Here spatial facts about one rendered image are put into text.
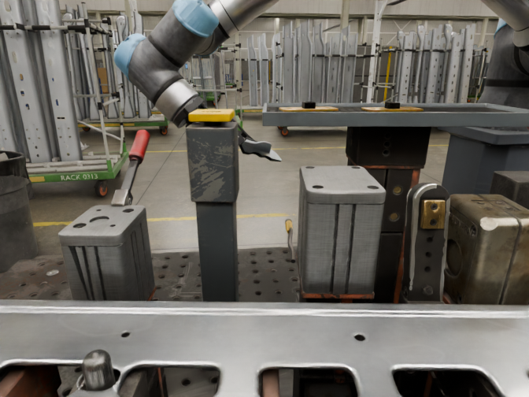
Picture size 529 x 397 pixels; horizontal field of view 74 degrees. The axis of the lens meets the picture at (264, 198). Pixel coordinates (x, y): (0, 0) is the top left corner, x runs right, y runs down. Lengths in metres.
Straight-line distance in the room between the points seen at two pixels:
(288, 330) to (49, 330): 0.21
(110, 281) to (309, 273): 0.21
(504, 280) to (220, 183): 0.37
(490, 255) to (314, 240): 0.18
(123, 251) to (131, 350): 0.11
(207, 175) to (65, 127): 3.75
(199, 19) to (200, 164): 0.26
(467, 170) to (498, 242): 0.51
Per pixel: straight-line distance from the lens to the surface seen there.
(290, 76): 7.17
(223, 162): 0.52
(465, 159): 0.92
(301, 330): 0.34
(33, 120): 4.33
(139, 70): 0.69
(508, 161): 0.87
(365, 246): 0.37
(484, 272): 0.43
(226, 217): 0.55
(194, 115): 0.52
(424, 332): 0.36
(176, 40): 0.67
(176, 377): 0.72
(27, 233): 2.82
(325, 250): 0.36
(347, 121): 0.48
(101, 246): 0.40
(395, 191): 0.56
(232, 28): 0.80
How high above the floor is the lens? 1.22
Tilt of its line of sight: 20 degrees down
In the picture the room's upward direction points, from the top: straight up
